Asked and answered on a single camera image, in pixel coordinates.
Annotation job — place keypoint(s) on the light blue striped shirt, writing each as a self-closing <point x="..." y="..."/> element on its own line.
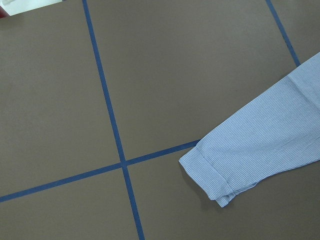
<point x="276" y="132"/>

